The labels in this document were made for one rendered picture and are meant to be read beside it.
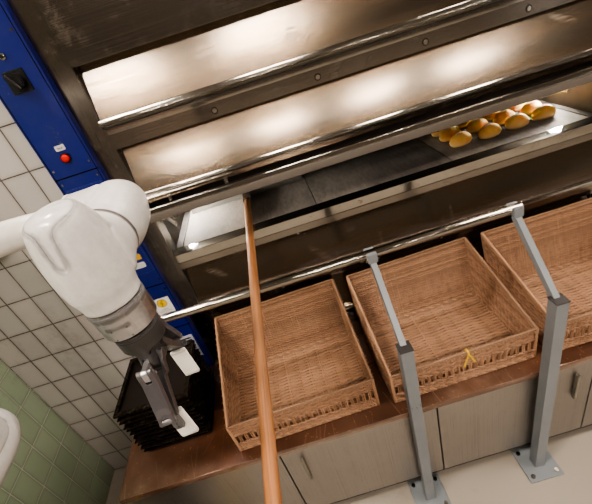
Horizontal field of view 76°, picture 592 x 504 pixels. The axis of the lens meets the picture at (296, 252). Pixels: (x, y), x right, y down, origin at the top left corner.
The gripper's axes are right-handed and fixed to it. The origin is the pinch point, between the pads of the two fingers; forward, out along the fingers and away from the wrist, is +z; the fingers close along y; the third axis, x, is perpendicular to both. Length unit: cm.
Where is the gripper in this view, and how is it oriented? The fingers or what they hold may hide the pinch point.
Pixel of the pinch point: (189, 396)
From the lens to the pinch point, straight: 79.4
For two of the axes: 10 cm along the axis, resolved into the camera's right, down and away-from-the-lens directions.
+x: 9.4, -3.5, 0.1
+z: 2.9, 7.9, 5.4
